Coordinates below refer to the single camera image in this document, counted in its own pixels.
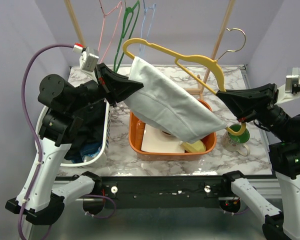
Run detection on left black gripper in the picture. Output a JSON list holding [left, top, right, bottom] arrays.
[[66, 62, 144, 114]]

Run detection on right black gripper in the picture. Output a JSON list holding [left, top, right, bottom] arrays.
[[217, 80, 293, 140]]

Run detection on yellow hanger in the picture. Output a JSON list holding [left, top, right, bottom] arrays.
[[121, 27, 248, 137]]

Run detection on grey white garment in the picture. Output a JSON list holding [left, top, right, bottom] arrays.
[[124, 56, 227, 143]]

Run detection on black garment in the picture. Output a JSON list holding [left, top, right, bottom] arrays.
[[64, 101, 106, 162]]

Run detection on dark blue denim skirt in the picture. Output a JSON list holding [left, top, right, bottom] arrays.
[[71, 142, 102, 163]]

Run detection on green hanger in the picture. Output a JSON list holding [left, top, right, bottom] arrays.
[[113, 0, 140, 72]]

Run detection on pink wire hanger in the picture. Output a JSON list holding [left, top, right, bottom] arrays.
[[97, 0, 123, 62]]

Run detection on light blue hanger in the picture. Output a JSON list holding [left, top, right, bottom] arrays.
[[140, 0, 157, 41]]

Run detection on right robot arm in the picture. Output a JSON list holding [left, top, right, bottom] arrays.
[[216, 84, 300, 240]]

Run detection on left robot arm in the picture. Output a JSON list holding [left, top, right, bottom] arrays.
[[5, 63, 144, 226]]

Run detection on wooden clothes rack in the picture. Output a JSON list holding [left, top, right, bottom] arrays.
[[64, 0, 247, 100]]

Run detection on orange plastic tub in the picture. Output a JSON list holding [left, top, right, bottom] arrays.
[[129, 113, 217, 161]]

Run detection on white floral mug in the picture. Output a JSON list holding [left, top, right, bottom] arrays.
[[221, 131, 251, 157]]

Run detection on yellow cup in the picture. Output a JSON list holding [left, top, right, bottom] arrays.
[[180, 140, 206, 153]]

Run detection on white square plate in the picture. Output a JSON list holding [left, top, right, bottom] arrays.
[[141, 124, 185, 154]]

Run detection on white laundry basket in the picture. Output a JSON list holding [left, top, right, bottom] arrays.
[[35, 100, 110, 168]]

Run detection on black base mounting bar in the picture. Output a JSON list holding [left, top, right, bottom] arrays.
[[72, 174, 251, 210]]

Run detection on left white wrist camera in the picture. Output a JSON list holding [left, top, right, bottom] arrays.
[[73, 43, 100, 81]]

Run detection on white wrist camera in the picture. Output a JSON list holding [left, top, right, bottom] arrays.
[[73, 43, 100, 81], [276, 67, 300, 105]]

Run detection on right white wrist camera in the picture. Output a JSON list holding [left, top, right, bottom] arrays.
[[276, 67, 300, 105]]

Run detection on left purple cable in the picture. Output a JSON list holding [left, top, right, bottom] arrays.
[[16, 42, 117, 240]]

